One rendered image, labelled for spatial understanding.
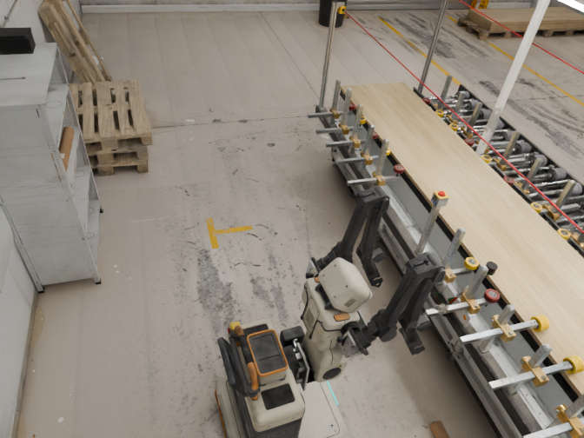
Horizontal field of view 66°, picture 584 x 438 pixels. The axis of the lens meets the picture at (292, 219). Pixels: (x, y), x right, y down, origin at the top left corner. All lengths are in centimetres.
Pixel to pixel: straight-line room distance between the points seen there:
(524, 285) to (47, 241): 311
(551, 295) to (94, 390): 287
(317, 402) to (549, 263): 167
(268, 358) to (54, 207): 181
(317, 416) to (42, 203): 218
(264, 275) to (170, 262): 80
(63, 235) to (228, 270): 126
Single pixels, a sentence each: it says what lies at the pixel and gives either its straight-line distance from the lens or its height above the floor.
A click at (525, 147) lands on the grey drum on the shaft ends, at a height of 84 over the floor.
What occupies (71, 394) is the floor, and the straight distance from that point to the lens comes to 337.
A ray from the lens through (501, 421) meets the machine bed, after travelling 330.
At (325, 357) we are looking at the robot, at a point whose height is 90.
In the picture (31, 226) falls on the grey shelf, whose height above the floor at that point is 67.
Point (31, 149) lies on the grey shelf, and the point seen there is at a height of 126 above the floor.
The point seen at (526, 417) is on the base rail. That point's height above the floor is 70.
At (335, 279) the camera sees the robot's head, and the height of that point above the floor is 135.
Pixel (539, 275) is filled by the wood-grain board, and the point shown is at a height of 90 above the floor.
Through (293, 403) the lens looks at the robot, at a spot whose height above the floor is 81.
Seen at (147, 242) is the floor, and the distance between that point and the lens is 408.
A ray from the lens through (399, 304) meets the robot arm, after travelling 188.
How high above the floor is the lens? 284
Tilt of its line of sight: 42 degrees down
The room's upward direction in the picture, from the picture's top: 6 degrees clockwise
